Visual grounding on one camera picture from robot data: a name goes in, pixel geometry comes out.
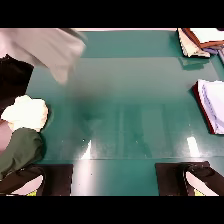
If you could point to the dark green garment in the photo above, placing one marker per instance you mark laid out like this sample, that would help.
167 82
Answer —
23 146

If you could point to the pink garment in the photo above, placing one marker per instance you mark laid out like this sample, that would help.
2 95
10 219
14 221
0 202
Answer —
4 136

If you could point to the pale blue garment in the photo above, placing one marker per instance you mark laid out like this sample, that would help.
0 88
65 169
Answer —
213 51

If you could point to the folded cream garment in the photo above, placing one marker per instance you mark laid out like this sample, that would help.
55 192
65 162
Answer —
188 46

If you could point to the white garment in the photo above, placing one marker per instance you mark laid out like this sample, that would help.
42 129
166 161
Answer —
208 35

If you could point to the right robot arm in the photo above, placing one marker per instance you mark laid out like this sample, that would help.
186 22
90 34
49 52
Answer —
203 173

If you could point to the grey T-shirt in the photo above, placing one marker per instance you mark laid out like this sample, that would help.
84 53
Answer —
43 46

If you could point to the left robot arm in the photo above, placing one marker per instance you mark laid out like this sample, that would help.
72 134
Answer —
13 181

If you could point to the brown garment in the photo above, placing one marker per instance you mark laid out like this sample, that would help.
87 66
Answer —
210 44

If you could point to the black garment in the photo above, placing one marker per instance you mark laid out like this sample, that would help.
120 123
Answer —
13 76

